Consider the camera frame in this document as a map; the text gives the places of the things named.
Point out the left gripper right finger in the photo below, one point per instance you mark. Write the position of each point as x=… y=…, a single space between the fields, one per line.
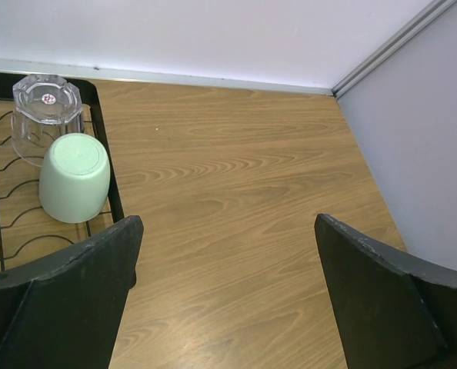
x=392 y=309

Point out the clear plastic cup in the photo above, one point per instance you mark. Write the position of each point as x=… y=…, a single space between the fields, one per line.
x=46 y=107

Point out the black wire dish rack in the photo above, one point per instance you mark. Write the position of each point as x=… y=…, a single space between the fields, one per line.
x=27 y=232

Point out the green plastic cup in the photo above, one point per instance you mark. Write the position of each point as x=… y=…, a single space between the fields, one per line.
x=74 y=178

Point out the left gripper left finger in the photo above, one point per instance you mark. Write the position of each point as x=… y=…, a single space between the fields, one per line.
x=64 y=310

